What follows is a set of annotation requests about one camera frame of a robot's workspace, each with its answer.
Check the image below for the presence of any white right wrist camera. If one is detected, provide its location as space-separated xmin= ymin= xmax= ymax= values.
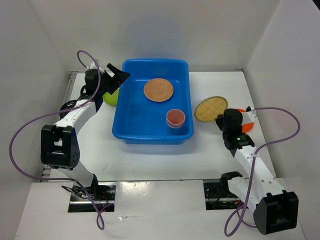
xmin=241 ymin=106 xmax=257 ymax=125

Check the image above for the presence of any blue plastic bin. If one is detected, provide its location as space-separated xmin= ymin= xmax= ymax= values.
xmin=112 ymin=58 xmax=194 ymax=145

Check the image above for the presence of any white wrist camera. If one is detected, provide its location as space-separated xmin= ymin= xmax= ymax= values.
xmin=87 ymin=59 xmax=102 ymax=71
xmin=241 ymin=106 xmax=257 ymax=125

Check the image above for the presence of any orange woven bamboo tray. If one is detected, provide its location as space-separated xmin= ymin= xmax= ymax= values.
xmin=143 ymin=78 xmax=174 ymax=103

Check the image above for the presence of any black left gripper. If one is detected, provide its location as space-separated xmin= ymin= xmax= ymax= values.
xmin=97 ymin=63 xmax=130 ymax=95

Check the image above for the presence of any green plastic plate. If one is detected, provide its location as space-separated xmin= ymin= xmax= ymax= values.
xmin=102 ymin=88 xmax=120 ymax=106

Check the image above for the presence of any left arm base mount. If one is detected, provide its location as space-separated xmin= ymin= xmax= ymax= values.
xmin=61 ymin=182 xmax=116 ymax=213

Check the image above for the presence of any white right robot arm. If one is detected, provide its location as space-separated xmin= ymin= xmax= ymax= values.
xmin=215 ymin=107 xmax=299 ymax=237

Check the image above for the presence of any black round plate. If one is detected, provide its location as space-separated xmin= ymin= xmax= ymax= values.
xmin=59 ymin=99 xmax=77 ymax=119

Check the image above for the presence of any light woven bamboo tray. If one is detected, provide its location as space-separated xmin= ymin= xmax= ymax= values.
xmin=194 ymin=96 xmax=229 ymax=123

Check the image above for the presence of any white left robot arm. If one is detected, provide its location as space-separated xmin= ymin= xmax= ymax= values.
xmin=40 ymin=64 xmax=130 ymax=200

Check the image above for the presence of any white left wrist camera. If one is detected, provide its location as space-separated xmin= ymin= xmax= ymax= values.
xmin=87 ymin=59 xmax=102 ymax=71

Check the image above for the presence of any pink plastic cup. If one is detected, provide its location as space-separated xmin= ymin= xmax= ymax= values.
xmin=166 ymin=109 xmax=186 ymax=129

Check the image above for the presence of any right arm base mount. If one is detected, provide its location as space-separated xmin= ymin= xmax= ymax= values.
xmin=203 ymin=179 xmax=243 ymax=211

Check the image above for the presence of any orange plastic bowl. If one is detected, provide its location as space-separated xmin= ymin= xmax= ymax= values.
xmin=237 ymin=108 xmax=257 ymax=133

